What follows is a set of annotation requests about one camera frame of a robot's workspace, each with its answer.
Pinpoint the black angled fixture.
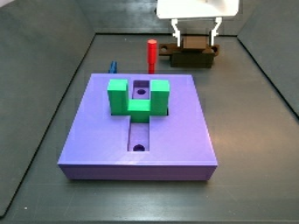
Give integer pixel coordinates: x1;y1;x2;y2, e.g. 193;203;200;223
171;52;215;68

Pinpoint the purple base block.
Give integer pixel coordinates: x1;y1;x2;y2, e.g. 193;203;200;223
59;73;217;180

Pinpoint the green U-shaped block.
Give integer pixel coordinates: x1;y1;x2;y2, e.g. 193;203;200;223
107;79;171;123

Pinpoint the blue stepped peg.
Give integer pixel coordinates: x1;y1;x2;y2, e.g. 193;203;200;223
108;61;117;74

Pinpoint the red hexagonal peg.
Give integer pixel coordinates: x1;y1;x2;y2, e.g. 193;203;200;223
147;39;157;74

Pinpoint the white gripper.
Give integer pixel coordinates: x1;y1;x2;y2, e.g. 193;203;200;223
156;0;239;47

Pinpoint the brown T-shaped block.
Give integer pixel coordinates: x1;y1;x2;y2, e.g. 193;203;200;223
159;36;220;56

